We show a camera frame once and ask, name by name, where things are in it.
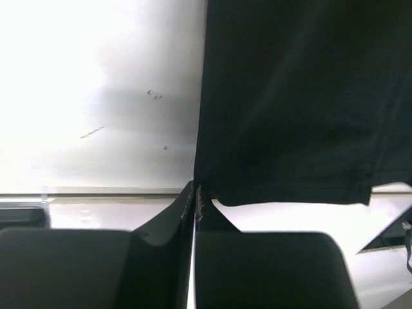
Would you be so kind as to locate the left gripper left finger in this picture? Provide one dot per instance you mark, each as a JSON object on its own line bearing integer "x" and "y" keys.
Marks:
{"x": 148, "y": 267}

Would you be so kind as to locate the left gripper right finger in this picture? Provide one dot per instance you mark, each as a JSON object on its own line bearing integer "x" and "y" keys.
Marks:
{"x": 235, "y": 269}

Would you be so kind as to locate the black t shirt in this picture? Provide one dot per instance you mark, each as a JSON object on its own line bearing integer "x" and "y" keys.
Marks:
{"x": 304, "y": 101}

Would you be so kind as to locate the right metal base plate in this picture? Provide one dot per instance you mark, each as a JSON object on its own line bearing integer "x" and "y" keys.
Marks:
{"x": 389, "y": 231}

